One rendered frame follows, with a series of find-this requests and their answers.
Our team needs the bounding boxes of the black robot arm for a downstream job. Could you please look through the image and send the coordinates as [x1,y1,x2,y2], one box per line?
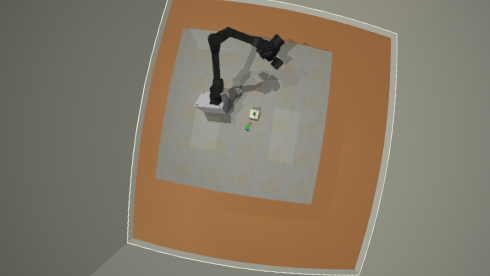
[208,27,285,106]

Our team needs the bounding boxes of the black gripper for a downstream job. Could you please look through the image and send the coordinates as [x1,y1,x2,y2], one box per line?
[256,49,283,70]

